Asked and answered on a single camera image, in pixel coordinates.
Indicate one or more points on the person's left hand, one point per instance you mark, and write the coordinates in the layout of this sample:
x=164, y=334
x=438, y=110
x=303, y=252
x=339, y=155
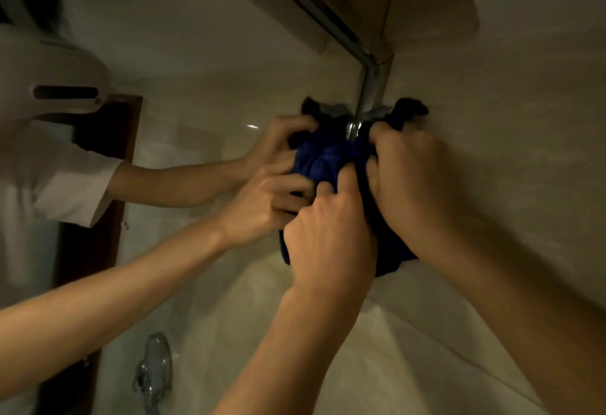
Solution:
x=331, y=249

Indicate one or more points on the person's right hand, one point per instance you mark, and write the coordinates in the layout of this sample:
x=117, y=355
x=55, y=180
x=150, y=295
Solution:
x=416, y=187

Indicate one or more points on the blue microfibre cloth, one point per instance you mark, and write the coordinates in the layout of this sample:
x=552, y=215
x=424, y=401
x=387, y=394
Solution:
x=390, y=258

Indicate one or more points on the silver framed wall mirror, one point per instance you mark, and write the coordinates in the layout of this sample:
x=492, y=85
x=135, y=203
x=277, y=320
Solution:
x=189, y=26

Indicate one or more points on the person's right forearm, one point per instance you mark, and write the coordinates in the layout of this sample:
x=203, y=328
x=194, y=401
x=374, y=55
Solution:
x=521, y=315

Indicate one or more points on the person's left forearm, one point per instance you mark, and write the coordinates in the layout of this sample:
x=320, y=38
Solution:
x=284, y=362

